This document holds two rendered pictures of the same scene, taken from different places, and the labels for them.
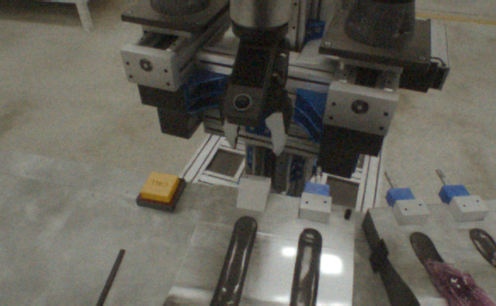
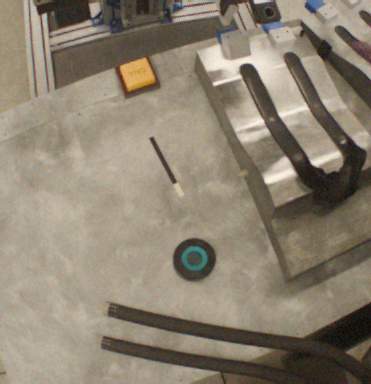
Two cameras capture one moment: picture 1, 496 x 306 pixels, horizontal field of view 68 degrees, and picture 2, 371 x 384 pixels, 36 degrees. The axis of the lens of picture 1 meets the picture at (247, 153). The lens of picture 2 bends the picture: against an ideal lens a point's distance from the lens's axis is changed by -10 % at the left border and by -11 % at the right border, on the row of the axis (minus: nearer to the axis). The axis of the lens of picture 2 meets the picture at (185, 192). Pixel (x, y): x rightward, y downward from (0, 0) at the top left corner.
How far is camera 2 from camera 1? 0.76 m
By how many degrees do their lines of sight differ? 36
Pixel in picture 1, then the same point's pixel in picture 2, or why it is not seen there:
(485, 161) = not seen: outside the picture
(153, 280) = (195, 143)
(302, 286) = (306, 92)
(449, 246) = (355, 28)
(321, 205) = (287, 35)
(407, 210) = (327, 14)
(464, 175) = not seen: outside the picture
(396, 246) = (332, 40)
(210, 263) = (246, 107)
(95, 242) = (123, 145)
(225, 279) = (263, 112)
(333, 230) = (300, 48)
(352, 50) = not seen: outside the picture
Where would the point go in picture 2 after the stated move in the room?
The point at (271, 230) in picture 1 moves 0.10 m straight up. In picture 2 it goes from (266, 65) to (273, 43)
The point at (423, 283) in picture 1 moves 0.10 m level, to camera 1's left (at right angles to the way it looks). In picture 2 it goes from (358, 59) to (331, 75)
